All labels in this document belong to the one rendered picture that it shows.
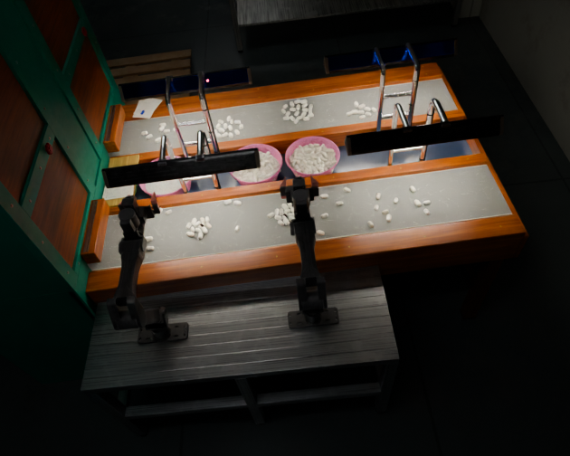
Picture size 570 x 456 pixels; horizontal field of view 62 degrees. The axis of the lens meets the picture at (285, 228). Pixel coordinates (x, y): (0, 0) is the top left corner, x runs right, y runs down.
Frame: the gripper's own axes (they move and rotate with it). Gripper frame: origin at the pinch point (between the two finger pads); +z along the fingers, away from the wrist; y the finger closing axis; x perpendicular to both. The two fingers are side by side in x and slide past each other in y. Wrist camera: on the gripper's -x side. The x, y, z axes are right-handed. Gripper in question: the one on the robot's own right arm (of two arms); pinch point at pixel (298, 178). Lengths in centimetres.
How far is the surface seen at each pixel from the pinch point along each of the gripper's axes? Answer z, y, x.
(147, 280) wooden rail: -18, 65, 31
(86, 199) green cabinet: 21, 94, 19
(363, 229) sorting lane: -2.0, -25.7, 33.3
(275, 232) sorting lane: 1.2, 12.0, 33.2
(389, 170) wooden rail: 28, -43, 30
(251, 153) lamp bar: 13.4, 16.8, -3.0
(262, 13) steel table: 285, 13, 79
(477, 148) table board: 40, -88, 34
